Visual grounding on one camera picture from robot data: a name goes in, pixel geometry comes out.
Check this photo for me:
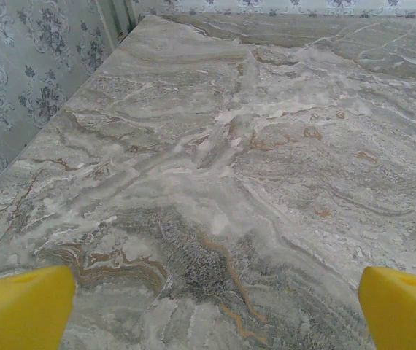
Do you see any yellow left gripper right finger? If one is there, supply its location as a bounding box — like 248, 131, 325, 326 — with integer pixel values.
358, 265, 416, 350

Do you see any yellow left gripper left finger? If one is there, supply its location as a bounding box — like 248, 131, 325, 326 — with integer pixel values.
0, 265, 77, 350

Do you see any aluminium corner post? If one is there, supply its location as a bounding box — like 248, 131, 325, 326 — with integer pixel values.
96, 0, 142, 50

